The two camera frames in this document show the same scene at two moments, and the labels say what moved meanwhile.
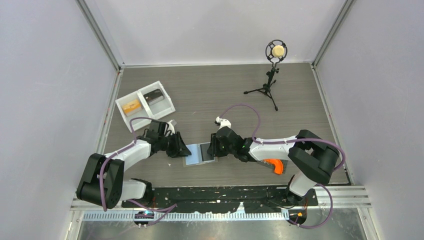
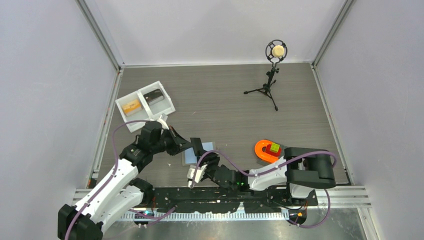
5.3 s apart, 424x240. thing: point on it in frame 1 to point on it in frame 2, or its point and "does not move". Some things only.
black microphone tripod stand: x=276 y=51 does not move
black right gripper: x=214 y=150 to x=213 y=158
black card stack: x=154 y=97 does not move
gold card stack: x=132 y=107 does not move
